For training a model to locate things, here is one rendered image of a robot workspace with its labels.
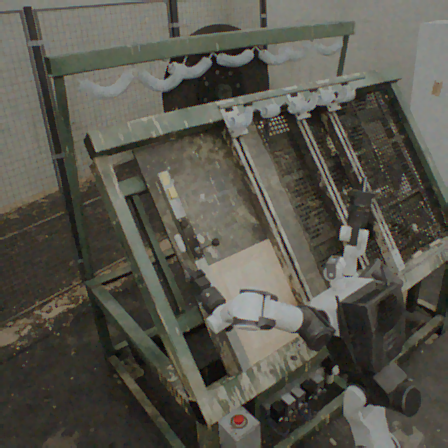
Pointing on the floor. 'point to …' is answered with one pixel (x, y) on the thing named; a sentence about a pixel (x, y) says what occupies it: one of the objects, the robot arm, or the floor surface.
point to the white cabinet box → (432, 91)
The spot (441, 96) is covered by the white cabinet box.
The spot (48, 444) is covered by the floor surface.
